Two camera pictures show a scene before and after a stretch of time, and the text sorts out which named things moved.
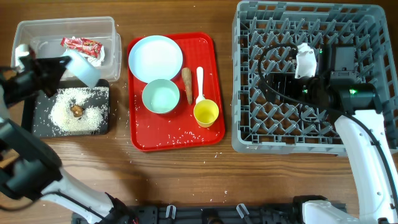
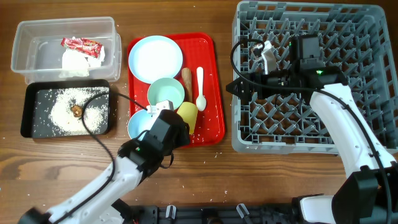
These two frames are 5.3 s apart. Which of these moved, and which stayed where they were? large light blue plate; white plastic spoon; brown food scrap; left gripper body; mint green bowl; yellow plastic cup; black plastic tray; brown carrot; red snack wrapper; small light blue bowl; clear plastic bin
Moved: yellow plastic cup; mint green bowl; left gripper body; small light blue bowl
Stayed: clear plastic bin; brown carrot; large light blue plate; brown food scrap; red snack wrapper; white plastic spoon; black plastic tray
